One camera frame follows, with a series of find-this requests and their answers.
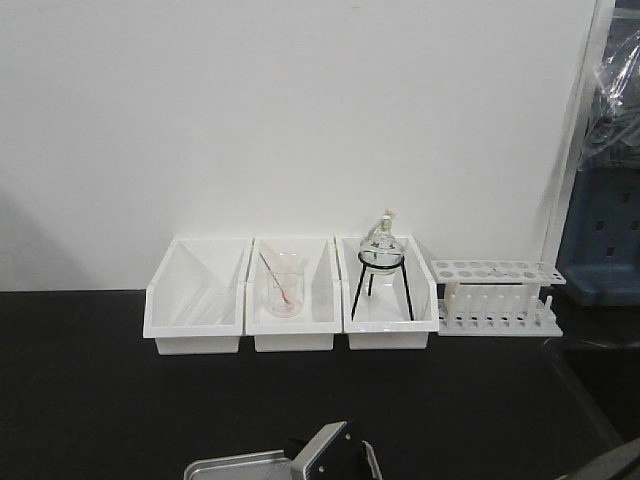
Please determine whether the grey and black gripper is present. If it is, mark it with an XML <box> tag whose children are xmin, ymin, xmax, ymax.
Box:
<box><xmin>286</xmin><ymin>420</ymin><xmax>383</xmax><ymax>479</ymax></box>

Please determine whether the white bin left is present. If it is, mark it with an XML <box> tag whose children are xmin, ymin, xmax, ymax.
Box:
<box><xmin>143</xmin><ymin>238</ymin><xmax>253</xmax><ymax>355</ymax></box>

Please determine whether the silver metal tray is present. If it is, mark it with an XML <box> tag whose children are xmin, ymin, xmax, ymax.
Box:
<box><xmin>183</xmin><ymin>450</ymin><xmax>292</xmax><ymax>480</ymax></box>

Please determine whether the white test tube rack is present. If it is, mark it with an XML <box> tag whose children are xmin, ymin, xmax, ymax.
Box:
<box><xmin>431</xmin><ymin>259</ymin><xmax>566</xmax><ymax>338</ymax></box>

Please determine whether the clear plastic bag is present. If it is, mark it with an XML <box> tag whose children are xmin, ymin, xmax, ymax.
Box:
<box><xmin>579</xmin><ymin>1</ymin><xmax>639</xmax><ymax>171</ymax></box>

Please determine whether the black lab sink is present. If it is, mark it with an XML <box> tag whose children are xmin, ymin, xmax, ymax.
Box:
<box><xmin>542</xmin><ymin>337</ymin><xmax>639</xmax><ymax>446</ymax></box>

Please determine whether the round glass flask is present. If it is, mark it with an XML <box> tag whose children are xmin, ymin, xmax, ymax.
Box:
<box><xmin>358</xmin><ymin>209</ymin><xmax>405</xmax><ymax>271</ymax></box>

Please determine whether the blue pegboard drying rack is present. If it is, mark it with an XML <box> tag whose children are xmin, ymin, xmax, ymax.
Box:
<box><xmin>556</xmin><ymin>167</ymin><xmax>639</xmax><ymax>307</ymax></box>

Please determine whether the white bin middle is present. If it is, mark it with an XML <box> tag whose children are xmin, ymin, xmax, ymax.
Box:
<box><xmin>244</xmin><ymin>237</ymin><xmax>342</xmax><ymax>352</ymax></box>

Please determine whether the white bin right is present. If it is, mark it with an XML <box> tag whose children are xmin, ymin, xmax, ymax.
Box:
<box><xmin>335</xmin><ymin>236</ymin><xmax>439</xmax><ymax>350</ymax></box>

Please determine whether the black wire tripod stand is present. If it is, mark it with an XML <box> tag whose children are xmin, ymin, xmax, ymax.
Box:
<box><xmin>350</xmin><ymin>252</ymin><xmax>415</xmax><ymax>321</ymax></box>

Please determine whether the small beaker in bin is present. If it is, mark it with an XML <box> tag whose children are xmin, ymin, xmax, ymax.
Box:
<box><xmin>266</xmin><ymin>252</ymin><xmax>305</xmax><ymax>318</ymax></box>

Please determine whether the red stirring rod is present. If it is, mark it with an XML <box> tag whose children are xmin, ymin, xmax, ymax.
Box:
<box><xmin>259</xmin><ymin>252</ymin><xmax>293</xmax><ymax>305</ymax></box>

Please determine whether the white bin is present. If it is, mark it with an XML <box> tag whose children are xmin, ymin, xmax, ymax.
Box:
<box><xmin>244</xmin><ymin>237</ymin><xmax>342</xmax><ymax>352</ymax></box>
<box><xmin>143</xmin><ymin>238</ymin><xmax>253</xmax><ymax>355</ymax></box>
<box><xmin>335</xmin><ymin>236</ymin><xmax>439</xmax><ymax>350</ymax></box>

